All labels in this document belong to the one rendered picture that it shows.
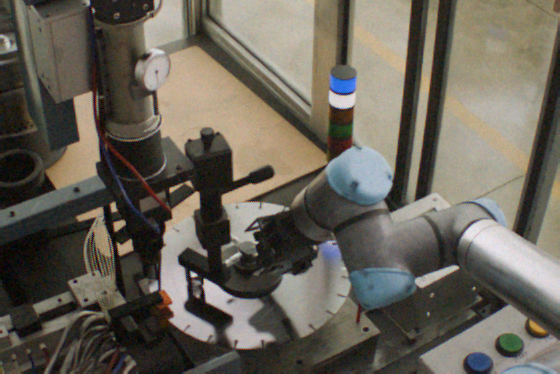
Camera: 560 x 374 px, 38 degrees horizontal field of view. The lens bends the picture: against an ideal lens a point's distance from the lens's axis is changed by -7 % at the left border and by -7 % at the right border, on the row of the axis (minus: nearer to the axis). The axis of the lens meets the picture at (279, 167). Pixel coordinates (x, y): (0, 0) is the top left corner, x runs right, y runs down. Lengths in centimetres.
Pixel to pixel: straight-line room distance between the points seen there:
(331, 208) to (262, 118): 99
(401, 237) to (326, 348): 41
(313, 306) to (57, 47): 58
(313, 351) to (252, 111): 81
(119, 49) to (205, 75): 119
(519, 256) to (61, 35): 60
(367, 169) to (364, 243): 9
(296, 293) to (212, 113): 80
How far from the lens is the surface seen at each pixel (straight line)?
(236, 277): 136
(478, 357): 136
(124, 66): 102
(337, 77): 145
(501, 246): 101
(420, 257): 106
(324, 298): 135
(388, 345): 154
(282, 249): 120
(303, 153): 193
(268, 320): 132
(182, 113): 206
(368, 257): 103
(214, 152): 113
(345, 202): 105
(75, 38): 105
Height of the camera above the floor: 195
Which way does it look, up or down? 39 degrees down
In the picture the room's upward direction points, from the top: 1 degrees clockwise
